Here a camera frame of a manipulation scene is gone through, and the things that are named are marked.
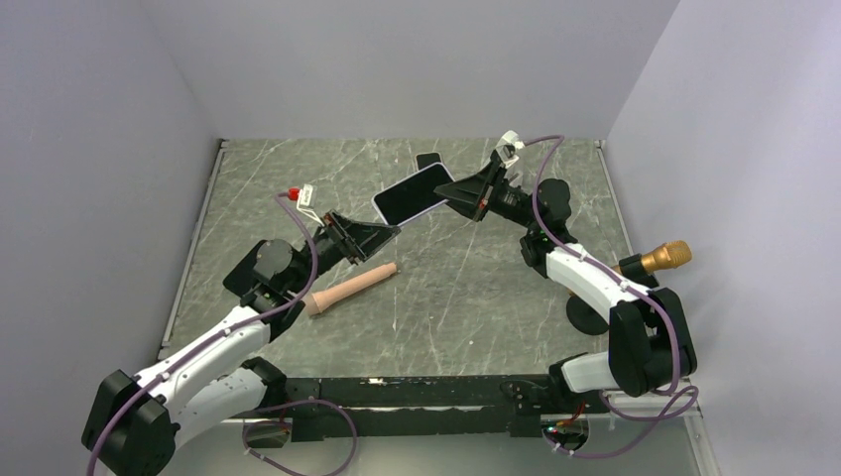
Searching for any phone in pink case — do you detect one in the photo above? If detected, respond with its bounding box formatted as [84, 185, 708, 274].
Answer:
[415, 152, 442, 170]

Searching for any black microphone stand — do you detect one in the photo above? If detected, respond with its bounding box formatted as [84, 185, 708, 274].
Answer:
[565, 296, 609, 336]

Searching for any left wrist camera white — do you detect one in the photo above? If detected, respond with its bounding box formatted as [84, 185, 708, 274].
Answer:
[287, 183, 323, 225]

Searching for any lavender phone case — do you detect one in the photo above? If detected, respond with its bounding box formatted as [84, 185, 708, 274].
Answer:
[371, 161, 457, 228]

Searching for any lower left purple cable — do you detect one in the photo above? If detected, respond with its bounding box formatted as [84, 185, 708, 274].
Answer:
[241, 399, 359, 476]

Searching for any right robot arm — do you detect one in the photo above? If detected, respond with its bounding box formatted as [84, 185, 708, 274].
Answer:
[434, 159, 697, 413]

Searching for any gold microphone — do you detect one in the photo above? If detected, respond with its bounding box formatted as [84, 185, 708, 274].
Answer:
[613, 240, 693, 280]

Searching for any pink microphone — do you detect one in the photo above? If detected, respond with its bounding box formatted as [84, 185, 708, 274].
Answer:
[302, 262, 399, 317]

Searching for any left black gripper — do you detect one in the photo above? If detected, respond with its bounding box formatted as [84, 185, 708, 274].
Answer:
[287, 209, 400, 295]

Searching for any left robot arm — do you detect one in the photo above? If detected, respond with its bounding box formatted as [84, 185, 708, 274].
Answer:
[81, 210, 401, 475]

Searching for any black base bar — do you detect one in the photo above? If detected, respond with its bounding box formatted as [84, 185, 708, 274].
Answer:
[250, 374, 607, 442]

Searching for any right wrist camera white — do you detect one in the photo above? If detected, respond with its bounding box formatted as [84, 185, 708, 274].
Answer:
[494, 130, 525, 169]

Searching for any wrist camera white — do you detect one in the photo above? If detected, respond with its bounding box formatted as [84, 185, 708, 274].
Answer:
[287, 183, 323, 225]
[494, 130, 525, 169]

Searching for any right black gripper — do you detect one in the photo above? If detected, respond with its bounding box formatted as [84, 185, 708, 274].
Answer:
[432, 161, 541, 232]

